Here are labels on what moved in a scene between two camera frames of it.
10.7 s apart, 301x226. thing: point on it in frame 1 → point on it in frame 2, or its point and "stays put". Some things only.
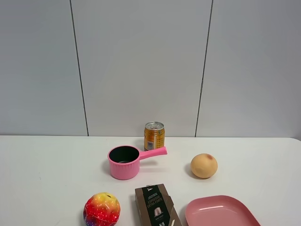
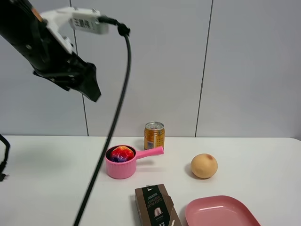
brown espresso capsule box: (154, 207) stays put
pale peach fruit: (204, 165) stays put
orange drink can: (154, 135) stays put
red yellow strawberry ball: (101, 209) → (122, 154)
